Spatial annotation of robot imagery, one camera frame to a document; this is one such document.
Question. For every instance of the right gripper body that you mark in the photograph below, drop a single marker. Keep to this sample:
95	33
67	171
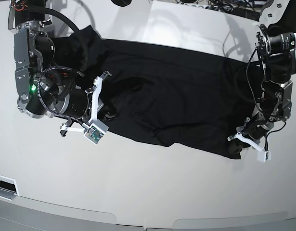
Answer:
98	107

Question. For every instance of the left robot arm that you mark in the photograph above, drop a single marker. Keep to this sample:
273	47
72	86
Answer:
269	78

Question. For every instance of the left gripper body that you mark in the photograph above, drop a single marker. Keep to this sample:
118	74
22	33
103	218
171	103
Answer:
257	127

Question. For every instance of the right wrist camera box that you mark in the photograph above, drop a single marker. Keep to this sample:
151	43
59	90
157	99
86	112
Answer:
95	131

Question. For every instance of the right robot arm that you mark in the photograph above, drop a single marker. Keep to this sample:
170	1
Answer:
45	88

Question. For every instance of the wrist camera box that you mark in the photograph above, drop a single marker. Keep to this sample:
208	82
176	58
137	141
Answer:
95	131
263	156

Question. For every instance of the white slotted table fixture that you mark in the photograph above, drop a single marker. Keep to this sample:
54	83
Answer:
8	188

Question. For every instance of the black t-shirt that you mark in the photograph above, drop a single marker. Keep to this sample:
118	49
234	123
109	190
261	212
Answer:
162	95

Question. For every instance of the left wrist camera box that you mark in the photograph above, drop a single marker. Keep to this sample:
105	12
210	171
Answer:
263	156

